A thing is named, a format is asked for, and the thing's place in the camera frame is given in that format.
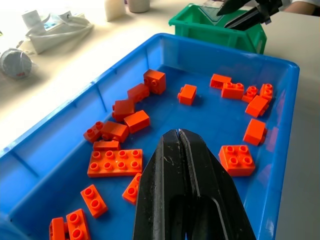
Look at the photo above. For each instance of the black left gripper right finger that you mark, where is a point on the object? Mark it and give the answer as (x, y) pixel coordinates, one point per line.
(215, 180)

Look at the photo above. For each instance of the person in white clothing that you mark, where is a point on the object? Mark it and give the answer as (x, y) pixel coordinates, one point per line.
(303, 5)

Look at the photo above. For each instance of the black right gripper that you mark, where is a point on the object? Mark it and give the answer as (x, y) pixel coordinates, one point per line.
(270, 10)

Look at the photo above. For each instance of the clear plastic blister pack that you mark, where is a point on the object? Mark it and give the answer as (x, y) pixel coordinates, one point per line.
(212, 12)

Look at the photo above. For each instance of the white plastic cup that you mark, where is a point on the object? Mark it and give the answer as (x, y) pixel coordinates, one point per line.
(114, 10)

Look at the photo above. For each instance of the white bag with power strip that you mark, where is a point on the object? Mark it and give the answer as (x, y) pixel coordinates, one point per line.
(57, 32)

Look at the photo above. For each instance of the large orange eight-stud brick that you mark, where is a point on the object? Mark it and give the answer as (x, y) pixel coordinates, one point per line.
(115, 163)

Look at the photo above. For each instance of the small orange building brick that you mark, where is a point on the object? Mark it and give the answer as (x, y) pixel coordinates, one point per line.
(137, 121)
(76, 225)
(155, 80)
(138, 93)
(267, 91)
(218, 80)
(256, 107)
(57, 229)
(94, 201)
(106, 145)
(115, 131)
(249, 95)
(232, 92)
(187, 95)
(92, 132)
(254, 132)
(132, 190)
(123, 109)

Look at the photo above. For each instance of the blue plastic bin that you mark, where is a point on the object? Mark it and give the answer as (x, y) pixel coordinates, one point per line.
(215, 60)

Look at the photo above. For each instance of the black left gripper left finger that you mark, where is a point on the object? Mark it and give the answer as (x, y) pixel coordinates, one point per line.
(157, 180)

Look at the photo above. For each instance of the grey wrapped tape roll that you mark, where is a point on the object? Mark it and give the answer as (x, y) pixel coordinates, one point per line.
(15, 63)

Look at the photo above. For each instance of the beige paper cup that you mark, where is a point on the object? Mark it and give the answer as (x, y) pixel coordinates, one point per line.
(138, 5)

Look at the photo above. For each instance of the orange four-stud square brick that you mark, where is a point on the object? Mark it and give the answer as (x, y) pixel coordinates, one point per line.
(237, 161)

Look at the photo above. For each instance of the green plastic bin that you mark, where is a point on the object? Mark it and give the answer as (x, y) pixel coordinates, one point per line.
(192, 27)

